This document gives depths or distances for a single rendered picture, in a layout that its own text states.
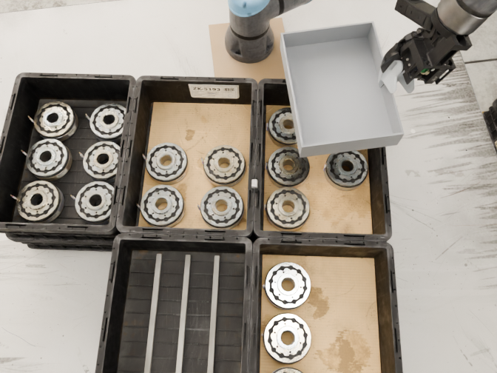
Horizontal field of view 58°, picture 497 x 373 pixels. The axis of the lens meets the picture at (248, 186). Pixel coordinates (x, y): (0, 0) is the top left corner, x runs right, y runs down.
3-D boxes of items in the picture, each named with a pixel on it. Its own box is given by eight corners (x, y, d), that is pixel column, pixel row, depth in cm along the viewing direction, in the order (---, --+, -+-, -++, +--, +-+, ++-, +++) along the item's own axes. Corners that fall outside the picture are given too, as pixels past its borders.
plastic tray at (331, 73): (279, 47, 101) (280, 32, 96) (368, 36, 101) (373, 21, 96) (299, 158, 92) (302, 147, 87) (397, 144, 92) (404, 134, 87)
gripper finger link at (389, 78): (374, 105, 91) (402, 78, 83) (366, 81, 93) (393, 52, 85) (387, 105, 92) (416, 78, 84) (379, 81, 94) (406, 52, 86)
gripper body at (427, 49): (402, 86, 83) (446, 43, 72) (388, 48, 86) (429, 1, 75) (435, 86, 85) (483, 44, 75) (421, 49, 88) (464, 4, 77)
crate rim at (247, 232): (139, 80, 114) (137, 75, 111) (257, 83, 113) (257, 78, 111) (117, 234, 100) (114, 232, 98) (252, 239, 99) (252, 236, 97)
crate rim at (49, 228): (21, 77, 114) (16, 72, 112) (138, 80, 114) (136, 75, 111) (-16, 230, 101) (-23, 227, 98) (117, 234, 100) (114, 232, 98)
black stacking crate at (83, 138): (38, 98, 123) (18, 73, 113) (146, 101, 123) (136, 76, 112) (7, 240, 110) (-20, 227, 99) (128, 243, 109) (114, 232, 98)
